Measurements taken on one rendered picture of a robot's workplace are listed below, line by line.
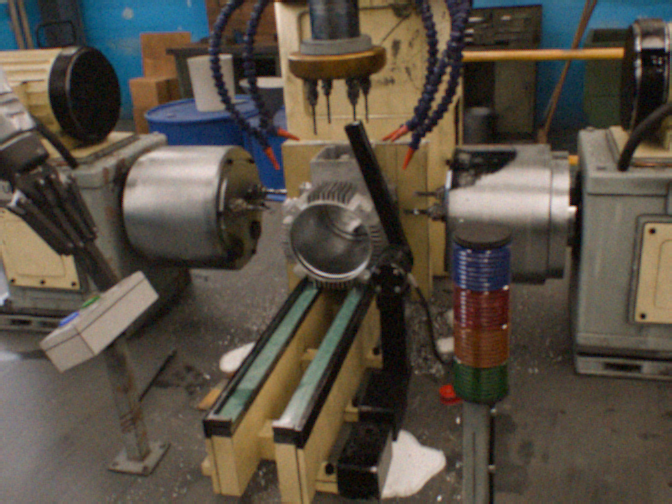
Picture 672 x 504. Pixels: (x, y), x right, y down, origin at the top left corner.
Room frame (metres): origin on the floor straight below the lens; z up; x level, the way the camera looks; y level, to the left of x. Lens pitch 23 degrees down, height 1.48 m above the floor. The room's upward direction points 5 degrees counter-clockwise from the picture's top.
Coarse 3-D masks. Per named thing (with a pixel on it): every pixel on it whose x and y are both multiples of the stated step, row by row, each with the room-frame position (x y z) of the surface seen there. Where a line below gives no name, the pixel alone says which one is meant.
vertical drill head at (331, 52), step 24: (312, 0) 1.26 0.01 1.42; (336, 0) 1.25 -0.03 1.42; (312, 24) 1.27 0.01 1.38; (336, 24) 1.25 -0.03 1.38; (312, 48) 1.24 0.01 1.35; (336, 48) 1.23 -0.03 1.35; (360, 48) 1.24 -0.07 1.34; (384, 48) 1.27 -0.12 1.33; (312, 72) 1.21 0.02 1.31; (336, 72) 1.20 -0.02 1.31; (360, 72) 1.21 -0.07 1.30; (312, 96) 1.24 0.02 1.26
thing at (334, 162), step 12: (324, 156) 1.33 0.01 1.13; (336, 156) 1.35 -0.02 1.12; (348, 156) 1.30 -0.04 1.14; (312, 168) 1.25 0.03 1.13; (324, 168) 1.24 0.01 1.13; (336, 168) 1.23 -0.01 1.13; (348, 168) 1.23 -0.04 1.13; (312, 180) 1.25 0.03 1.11; (324, 180) 1.24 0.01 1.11; (348, 180) 1.23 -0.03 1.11; (360, 180) 1.22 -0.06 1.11; (360, 192) 1.22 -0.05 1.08
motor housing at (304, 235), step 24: (312, 192) 1.20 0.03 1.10; (336, 192) 1.16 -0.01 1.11; (288, 216) 1.21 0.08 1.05; (312, 216) 1.31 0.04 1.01; (288, 240) 1.18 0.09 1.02; (312, 240) 1.27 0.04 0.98; (336, 240) 1.33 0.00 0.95; (360, 240) 1.34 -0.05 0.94; (384, 240) 1.17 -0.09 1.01; (312, 264) 1.20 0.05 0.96; (336, 264) 1.22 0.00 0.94; (360, 264) 1.18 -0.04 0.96
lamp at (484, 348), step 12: (456, 324) 0.64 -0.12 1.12; (456, 336) 0.64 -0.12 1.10; (468, 336) 0.63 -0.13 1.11; (480, 336) 0.62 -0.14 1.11; (492, 336) 0.62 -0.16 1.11; (504, 336) 0.63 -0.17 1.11; (456, 348) 0.64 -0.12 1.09; (468, 348) 0.63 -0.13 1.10; (480, 348) 0.62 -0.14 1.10; (492, 348) 0.62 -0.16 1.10; (504, 348) 0.63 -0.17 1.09; (468, 360) 0.63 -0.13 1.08; (480, 360) 0.62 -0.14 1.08; (492, 360) 0.62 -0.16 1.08; (504, 360) 0.63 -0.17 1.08
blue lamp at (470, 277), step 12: (456, 252) 0.64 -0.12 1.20; (468, 252) 0.63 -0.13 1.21; (480, 252) 0.62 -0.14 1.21; (492, 252) 0.62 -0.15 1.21; (504, 252) 0.62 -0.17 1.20; (456, 264) 0.64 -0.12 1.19; (468, 264) 0.63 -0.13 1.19; (480, 264) 0.62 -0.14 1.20; (492, 264) 0.62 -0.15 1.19; (504, 264) 0.63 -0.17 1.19; (456, 276) 0.64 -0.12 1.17; (468, 276) 0.63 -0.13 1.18; (480, 276) 0.62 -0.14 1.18; (492, 276) 0.62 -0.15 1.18; (504, 276) 0.63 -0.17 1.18; (468, 288) 0.63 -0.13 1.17; (480, 288) 0.62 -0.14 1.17; (492, 288) 0.62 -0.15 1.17
